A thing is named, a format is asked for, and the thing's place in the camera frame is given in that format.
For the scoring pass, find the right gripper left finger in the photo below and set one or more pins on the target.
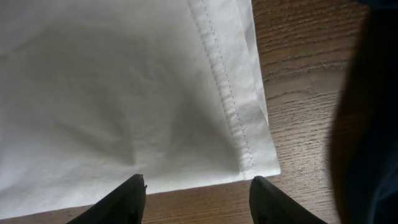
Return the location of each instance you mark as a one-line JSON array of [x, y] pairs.
[[124, 205]]

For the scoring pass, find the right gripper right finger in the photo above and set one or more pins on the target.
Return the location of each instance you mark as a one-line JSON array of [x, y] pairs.
[[269, 205]]

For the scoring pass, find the white t-shirt with robot print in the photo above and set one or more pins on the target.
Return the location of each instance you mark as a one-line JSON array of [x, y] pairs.
[[93, 92]]

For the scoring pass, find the dark navy clothes pile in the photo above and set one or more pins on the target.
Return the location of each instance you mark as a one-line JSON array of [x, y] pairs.
[[363, 140]]

